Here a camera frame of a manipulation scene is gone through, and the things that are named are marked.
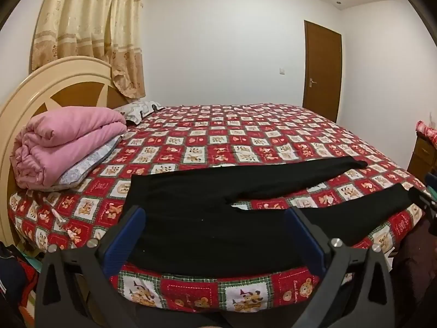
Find red printed bedsheet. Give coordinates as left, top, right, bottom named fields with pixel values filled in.
left=8, top=102, right=429, bottom=315

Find pile of clothes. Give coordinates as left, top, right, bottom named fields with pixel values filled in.
left=0, top=242, right=45, bottom=328

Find cream wooden headboard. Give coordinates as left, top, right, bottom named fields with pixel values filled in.
left=0, top=55, right=128, bottom=247

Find brown wooden door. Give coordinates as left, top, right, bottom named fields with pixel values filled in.
left=303, top=20, right=342, bottom=123

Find black pants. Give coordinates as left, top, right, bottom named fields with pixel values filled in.
left=121, top=156, right=422, bottom=277

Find grey patterned pillow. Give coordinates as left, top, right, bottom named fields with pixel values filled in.
left=56, top=133, right=125, bottom=192

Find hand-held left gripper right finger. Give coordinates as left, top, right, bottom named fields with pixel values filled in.
left=283, top=207, right=398, bottom=328

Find white patterned pillow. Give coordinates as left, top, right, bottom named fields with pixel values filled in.
left=114, top=99, right=164, bottom=125

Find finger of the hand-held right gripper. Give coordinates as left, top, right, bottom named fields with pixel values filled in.
left=408, top=186, right=437, bottom=219

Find pink folded quilt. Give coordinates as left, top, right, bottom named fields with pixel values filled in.
left=10, top=107, right=128, bottom=189

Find person's dark clothing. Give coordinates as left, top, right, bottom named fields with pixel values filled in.
left=392, top=219, right=437, bottom=328

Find red cloth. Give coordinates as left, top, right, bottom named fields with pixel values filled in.
left=415, top=120, right=437, bottom=144

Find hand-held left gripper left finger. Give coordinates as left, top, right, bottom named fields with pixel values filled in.
left=36, top=206, right=147, bottom=328

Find beige patterned curtain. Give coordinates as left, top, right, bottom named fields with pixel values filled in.
left=31, top=0, right=147, bottom=98

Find wooden cabinet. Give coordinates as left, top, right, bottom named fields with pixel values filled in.
left=408, top=131, right=437, bottom=178

